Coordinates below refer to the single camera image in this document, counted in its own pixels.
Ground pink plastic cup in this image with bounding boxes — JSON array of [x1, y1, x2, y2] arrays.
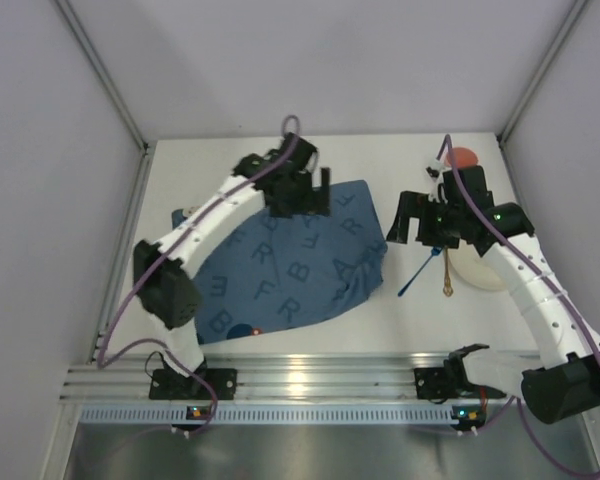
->
[[444, 147, 479, 169]]

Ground gold metal fork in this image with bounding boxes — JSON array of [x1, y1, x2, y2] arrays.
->
[[443, 248, 454, 298]]

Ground blue letter placemat cloth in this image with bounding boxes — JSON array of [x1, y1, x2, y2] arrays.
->
[[192, 180, 388, 344]]

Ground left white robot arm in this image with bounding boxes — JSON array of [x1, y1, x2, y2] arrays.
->
[[132, 133, 331, 377]]

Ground left aluminium frame post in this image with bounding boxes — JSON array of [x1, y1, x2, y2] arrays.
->
[[51, 0, 149, 152]]

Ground cream round plate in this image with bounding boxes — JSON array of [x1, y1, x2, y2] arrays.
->
[[449, 243, 506, 292]]

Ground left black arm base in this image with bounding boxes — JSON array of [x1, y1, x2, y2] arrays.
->
[[148, 368, 238, 401]]

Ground right aluminium frame post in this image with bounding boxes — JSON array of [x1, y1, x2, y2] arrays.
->
[[496, 0, 592, 148]]

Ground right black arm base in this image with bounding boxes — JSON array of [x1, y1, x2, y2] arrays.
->
[[413, 367, 506, 404]]

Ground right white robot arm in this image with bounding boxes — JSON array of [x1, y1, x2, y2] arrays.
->
[[386, 166, 600, 424]]

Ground aluminium frame post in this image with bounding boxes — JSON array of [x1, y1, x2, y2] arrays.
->
[[496, 0, 592, 148], [51, 0, 149, 152]]

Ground perforated grey cable duct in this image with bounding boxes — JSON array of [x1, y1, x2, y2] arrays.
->
[[80, 404, 483, 425]]

